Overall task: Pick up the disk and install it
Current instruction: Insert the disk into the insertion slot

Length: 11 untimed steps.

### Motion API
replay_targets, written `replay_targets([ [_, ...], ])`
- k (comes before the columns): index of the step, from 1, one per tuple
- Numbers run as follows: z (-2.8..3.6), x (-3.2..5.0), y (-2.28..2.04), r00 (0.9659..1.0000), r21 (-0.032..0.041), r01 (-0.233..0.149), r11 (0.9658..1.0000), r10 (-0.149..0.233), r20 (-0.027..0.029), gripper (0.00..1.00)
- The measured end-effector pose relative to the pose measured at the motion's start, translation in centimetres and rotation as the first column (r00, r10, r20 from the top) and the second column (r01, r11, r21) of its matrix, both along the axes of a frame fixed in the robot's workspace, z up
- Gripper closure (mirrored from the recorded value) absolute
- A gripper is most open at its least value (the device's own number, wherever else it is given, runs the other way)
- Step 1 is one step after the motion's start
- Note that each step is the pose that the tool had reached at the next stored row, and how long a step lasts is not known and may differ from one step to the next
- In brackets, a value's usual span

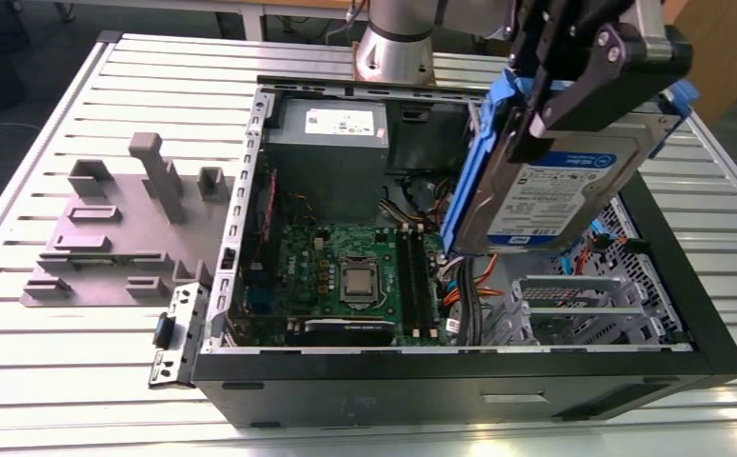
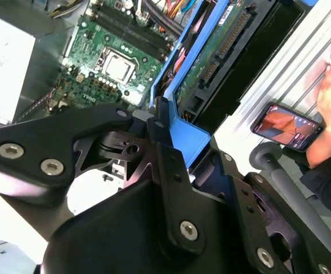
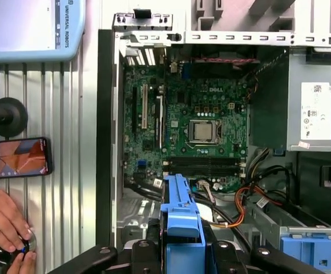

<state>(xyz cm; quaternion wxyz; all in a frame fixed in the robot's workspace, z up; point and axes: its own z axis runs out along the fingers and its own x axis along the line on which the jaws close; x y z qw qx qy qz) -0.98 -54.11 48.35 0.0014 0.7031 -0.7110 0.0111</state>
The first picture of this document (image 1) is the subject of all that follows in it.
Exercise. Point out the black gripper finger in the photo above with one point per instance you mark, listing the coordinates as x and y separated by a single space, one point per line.
596 81

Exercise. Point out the hard disk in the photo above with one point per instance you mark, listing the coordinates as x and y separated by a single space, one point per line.
552 204

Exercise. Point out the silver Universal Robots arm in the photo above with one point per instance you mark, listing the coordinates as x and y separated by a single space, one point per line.
394 52

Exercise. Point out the metal disk bay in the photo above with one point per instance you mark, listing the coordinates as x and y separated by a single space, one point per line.
571 311

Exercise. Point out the wooden cabinet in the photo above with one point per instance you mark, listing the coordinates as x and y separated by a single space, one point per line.
723 57

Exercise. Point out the grey power supply unit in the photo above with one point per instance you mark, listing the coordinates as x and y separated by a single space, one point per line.
329 181

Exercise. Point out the green motherboard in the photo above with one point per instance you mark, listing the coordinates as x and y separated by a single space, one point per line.
355 238

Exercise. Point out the black RAM slot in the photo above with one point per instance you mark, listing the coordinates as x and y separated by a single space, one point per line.
406 285
427 285

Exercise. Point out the silver CPU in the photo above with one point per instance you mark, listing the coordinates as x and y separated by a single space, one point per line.
357 281

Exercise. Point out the black CPU socket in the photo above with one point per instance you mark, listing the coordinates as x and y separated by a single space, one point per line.
360 300

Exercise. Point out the black graphics card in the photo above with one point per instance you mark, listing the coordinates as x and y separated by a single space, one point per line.
343 331

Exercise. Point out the black open PC case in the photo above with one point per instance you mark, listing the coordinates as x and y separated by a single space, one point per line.
406 395

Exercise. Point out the grey parts rack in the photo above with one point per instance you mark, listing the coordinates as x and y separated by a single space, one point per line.
139 238

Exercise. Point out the green RAM stick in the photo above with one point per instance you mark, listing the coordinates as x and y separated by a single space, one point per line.
110 260

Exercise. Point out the blue black port plug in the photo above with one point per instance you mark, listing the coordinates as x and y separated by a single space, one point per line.
164 328

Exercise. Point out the white desk frame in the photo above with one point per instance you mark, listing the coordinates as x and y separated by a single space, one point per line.
252 26

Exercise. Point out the metal card retention bracket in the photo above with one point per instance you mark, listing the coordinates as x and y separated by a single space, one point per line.
180 333

